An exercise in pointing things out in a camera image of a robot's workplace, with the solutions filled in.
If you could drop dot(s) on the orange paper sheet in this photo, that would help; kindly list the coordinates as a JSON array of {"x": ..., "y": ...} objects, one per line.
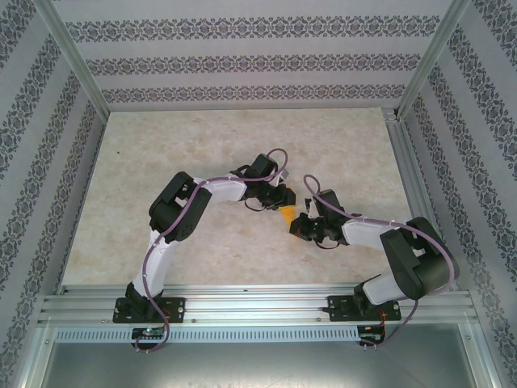
[{"x": 288, "y": 212}]

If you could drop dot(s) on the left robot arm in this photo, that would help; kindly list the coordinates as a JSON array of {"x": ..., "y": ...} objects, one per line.
[{"x": 226, "y": 190}]

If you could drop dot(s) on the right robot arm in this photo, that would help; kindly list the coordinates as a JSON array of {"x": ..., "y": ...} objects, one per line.
[{"x": 363, "y": 232}]

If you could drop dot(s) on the right controller board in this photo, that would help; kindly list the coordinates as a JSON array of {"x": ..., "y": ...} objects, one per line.
[{"x": 369, "y": 330}]

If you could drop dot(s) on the controller board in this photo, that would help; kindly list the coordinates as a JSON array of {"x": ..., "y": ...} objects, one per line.
[
  {"x": 147, "y": 333},
  {"x": 369, "y": 330}
]

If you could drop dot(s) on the grey metal panel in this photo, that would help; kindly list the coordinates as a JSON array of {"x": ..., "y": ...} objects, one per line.
[{"x": 258, "y": 363}]

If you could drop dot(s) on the left controller board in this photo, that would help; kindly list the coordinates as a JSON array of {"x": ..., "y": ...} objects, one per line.
[{"x": 147, "y": 333}]

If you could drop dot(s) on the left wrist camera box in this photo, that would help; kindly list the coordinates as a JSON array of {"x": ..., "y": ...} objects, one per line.
[{"x": 284, "y": 174}]

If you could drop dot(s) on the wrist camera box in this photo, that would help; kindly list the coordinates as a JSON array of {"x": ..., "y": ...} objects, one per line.
[
  {"x": 284, "y": 174},
  {"x": 308, "y": 204}
]

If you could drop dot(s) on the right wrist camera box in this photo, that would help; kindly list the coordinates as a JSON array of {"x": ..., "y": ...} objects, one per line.
[{"x": 308, "y": 204}]

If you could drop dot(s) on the aluminium side rail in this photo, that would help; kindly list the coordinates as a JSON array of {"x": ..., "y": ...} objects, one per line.
[{"x": 407, "y": 161}]

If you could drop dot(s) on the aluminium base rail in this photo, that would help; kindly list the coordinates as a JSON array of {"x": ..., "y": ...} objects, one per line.
[{"x": 258, "y": 303}]

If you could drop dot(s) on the aluminium frame post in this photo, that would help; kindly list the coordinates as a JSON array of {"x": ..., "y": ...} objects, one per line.
[
  {"x": 430, "y": 60},
  {"x": 78, "y": 60}
]

